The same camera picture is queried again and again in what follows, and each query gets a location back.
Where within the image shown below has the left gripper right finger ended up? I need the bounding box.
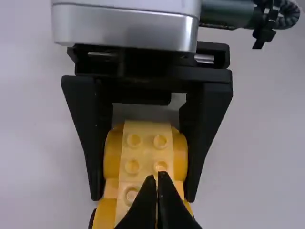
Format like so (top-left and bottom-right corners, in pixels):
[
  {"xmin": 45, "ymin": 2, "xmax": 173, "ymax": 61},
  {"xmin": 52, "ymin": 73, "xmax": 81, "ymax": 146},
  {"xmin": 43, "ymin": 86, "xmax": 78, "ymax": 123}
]
[{"xmin": 157, "ymin": 170, "xmax": 203, "ymax": 229}]

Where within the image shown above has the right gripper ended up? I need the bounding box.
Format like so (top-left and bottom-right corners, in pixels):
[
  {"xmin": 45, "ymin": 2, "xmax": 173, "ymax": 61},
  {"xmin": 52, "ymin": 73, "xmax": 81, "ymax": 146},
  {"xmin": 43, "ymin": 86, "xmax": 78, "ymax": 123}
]
[{"xmin": 60, "ymin": 41, "xmax": 231, "ymax": 201}]

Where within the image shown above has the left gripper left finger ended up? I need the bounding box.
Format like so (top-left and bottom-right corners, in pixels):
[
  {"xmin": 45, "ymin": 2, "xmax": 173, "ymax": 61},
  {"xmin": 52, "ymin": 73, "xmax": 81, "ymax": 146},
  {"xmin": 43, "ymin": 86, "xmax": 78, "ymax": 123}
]
[{"xmin": 114, "ymin": 175, "xmax": 159, "ymax": 229}]

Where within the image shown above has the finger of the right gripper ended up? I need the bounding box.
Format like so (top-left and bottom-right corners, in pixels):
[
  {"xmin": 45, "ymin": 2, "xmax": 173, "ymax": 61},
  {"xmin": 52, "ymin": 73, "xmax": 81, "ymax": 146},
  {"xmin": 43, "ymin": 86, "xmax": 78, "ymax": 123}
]
[{"xmin": 172, "ymin": 69, "xmax": 234, "ymax": 203}]

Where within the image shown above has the yellow toy car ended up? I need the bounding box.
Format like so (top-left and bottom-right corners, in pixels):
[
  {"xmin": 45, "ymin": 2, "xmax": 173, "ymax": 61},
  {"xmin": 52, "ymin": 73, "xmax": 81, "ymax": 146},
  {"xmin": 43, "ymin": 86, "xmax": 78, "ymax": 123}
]
[{"xmin": 88, "ymin": 119, "xmax": 199, "ymax": 229}]

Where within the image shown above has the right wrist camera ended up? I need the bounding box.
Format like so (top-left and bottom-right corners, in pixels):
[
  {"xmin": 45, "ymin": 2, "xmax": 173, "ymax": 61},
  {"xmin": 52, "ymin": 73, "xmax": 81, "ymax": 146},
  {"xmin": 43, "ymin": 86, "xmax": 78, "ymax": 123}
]
[{"xmin": 51, "ymin": 0, "xmax": 200, "ymax": 54}]

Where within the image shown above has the black cable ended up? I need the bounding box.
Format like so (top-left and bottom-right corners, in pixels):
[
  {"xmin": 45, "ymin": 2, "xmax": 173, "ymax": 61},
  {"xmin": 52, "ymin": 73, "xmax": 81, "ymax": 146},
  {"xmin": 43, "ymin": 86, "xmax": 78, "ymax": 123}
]
[{"xmin": 199, "ymin": 0, "xmax": 301, "ymax": 50}]

